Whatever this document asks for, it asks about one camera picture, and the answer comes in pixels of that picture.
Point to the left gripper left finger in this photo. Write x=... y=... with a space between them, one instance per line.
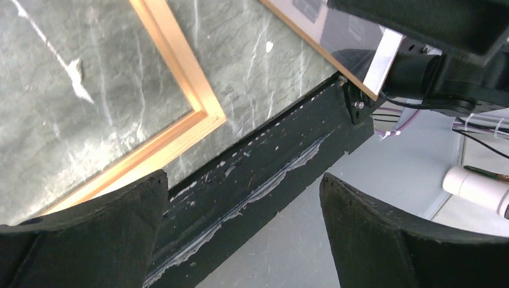
x=104 y=242

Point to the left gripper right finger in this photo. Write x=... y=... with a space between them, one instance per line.
x=375 y=244

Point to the glossy photo board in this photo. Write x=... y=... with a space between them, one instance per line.
x=361 y=50

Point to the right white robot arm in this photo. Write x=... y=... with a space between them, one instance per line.
x=471 y=73

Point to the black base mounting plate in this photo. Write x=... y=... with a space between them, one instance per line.
x=218 y=208

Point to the white cylinder roll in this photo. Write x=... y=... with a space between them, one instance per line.
x=481 y=187

